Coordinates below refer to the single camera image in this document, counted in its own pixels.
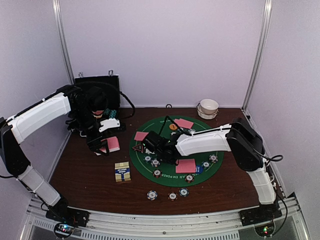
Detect red-backed card deck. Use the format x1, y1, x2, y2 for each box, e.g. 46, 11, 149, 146
105, 136, 120, 153

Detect dealt red card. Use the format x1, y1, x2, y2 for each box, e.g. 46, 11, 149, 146
175, 158, 196, 174
134, 131, 149, 142
174, 118, 194, 129

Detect fifty chips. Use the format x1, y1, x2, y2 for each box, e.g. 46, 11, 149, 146
143, 155, 153, 163
201, 161, 211, 169

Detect hundred chips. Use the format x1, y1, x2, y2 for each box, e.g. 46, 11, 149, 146
152, 169, 162, 178
185, 174, 195, 183

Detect orange big blind button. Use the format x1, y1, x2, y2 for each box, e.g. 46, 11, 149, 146
169, 124, 177, 131

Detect triangular all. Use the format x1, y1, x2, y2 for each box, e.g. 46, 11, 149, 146
132, 143, 145, 153

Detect blue small blind button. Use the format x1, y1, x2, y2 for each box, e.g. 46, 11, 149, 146
195, 165, 203, 175

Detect blue green fifty chip stack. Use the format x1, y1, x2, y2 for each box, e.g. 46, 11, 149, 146
179, 188, 189, 197

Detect brown hundred chip stack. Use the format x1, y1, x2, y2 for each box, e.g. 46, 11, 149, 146
168, 192, 178, 201

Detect blue peach ten chip stack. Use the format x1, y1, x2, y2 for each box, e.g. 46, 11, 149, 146
146, 190, 158, 201

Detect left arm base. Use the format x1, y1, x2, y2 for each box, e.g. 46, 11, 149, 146
45, 207, 90, 227

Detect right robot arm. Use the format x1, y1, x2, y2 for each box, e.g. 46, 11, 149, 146
154, 122, 276, 221

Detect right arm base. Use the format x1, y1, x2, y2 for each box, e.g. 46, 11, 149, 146
239, 204, 282, 226

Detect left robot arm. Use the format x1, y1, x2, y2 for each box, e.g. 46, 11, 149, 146
0, 85, 109, 222

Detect round green poker mat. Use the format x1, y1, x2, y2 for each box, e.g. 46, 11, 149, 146
129, 115, 224, 188

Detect teal chips in case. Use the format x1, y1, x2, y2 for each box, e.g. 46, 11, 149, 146
102, 108, 118, 119

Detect gold blue card box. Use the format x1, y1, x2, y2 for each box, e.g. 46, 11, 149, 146
114, 161, 131, 183

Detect lower white bowl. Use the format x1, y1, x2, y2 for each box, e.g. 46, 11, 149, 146
196, 104, 219, 120

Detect white bowl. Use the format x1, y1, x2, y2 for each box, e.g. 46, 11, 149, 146
196, 104, 219, 120
199, 98, 219, 115

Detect black poker case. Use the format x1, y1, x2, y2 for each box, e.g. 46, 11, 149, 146
74, 75, 121, 110

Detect upper white bowl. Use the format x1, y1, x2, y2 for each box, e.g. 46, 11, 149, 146
199, 98, 219, 115

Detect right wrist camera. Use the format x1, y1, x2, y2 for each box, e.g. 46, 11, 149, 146
142, 130, 167, 154

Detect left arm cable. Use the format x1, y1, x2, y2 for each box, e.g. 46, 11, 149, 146
72, 80, 136, 120

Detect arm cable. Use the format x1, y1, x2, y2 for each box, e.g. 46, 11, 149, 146
72, 80, 136, 120
159, 114, 288, 221

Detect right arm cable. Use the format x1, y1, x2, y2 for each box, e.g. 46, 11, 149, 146
159, 114, 288, 221

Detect left aluminium post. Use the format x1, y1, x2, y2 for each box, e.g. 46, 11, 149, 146
52, 0, 74, 84

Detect aluminium post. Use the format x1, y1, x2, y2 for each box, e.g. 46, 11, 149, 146
241, 0, 273, 113
52, 0, 74, 84

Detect right aluminium post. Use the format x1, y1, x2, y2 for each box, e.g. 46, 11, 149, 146
241, 0, 273, 113

